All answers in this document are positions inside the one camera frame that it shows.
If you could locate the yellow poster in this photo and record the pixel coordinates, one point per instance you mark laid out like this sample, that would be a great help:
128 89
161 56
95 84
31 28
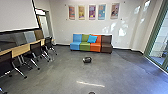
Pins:
81 12

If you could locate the green framed glass door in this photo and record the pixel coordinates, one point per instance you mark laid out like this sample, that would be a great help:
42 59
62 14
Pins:
151 33

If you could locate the blue cushion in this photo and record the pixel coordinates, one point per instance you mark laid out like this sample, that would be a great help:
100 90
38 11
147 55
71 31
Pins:
92 39

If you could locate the purple poster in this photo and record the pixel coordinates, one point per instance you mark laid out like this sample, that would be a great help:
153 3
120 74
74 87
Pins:
92 12

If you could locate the long wooden table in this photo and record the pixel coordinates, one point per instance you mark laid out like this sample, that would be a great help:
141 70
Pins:
20 50

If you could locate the dark door frame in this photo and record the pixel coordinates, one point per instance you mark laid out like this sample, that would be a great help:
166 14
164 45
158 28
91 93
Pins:
51 26

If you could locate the blue sofa seat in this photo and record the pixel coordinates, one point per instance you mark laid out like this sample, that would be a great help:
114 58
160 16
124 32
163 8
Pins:
76 44

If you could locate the light blue poster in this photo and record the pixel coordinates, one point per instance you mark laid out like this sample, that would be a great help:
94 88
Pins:
102 12

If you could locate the black trash bag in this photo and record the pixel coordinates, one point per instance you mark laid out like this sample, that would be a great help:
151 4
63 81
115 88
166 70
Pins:
87 60

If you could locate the green sofa seat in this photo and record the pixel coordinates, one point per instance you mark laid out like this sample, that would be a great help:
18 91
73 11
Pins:
85 45

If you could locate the poster with red figure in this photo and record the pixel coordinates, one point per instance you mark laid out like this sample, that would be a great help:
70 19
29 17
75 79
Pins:
71 12

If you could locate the orange sofa seat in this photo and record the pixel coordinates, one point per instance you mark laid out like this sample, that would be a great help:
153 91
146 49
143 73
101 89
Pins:
95 46

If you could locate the brown sofa seat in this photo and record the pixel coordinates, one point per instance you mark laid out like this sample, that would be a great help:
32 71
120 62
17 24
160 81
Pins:
106 45

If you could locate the pink and beige poster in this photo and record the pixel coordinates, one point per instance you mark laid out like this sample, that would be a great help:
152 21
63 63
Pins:
115 11

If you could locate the white projection screen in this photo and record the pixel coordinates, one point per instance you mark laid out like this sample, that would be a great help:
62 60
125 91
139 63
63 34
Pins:
16 13

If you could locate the grey partition panel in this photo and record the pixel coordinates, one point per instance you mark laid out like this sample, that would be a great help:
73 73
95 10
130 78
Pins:
25 37

